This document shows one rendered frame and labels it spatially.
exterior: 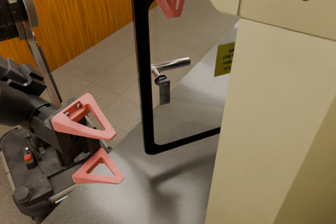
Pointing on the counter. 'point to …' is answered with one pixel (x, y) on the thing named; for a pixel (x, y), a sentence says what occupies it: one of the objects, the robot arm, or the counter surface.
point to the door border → (149, 53)
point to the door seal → (148, 58)
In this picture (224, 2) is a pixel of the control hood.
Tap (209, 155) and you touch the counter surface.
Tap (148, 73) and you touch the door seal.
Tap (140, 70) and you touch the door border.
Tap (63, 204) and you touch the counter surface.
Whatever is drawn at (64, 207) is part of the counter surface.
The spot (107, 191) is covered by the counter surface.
